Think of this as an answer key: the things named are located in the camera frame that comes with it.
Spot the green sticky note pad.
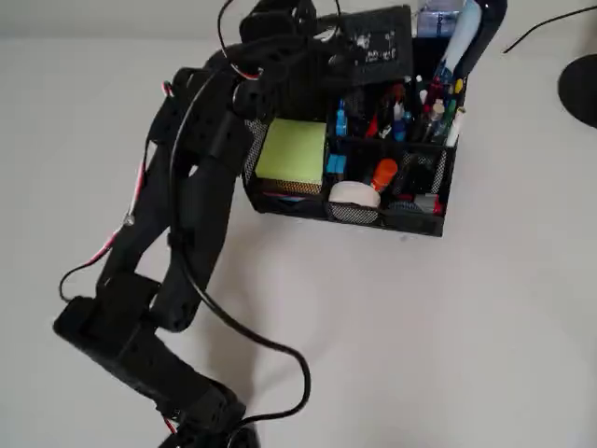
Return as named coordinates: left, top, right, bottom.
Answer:
left=255, top=118, right=327, bottom=181

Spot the bunch of pens and markers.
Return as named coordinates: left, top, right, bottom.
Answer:
left=366, top=85, right=407, bottom=139

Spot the blue capped marker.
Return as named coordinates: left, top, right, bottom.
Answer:
left=393, top=109, right=414, bottom=143

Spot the multicolour sticky note stack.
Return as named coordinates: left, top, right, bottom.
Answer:
left=258, top=178, right=324, bottom=203

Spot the red pen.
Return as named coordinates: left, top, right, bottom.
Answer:
left=422, top=77, right=444, bottom=116

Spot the orange capped glue stick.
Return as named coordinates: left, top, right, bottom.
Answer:
left=366, top=158, right=400, bottom=195

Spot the white tape roll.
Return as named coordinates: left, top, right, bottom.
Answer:
left=327, top=180, right=382, bottom=209

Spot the green marker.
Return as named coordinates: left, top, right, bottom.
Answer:
left=442, top=95, right=461, bottom=132

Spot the white marker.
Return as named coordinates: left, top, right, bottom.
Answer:
left=445, top=105, right=467, bottom=148

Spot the dark blue glossy curved tool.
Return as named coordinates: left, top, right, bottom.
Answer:
left=454, top=0, right=508, bottom=78

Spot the red and grey staple remover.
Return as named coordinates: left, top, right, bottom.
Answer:
left=398, top=191, right=444, bottom=216

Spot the black mesh desk organizer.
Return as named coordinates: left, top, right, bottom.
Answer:
left=242, top=36, right=467, bottom=239

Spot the black round lamp base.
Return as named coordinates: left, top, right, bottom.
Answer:
left=557, top=53, right=597, bottom=130

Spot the thin black wire loop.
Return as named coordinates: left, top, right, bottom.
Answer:
left=216, top=0, right=262, bottom=78

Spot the black wrist camera board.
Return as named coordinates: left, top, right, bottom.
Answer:
left=342, top=5, right=415, bottom=89

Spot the thin black cable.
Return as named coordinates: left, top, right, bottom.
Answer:
left=502, top=7, right=597, bottom=55

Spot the red and white servo wire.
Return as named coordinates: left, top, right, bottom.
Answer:
left=59, top=81, right=176, bottom=302

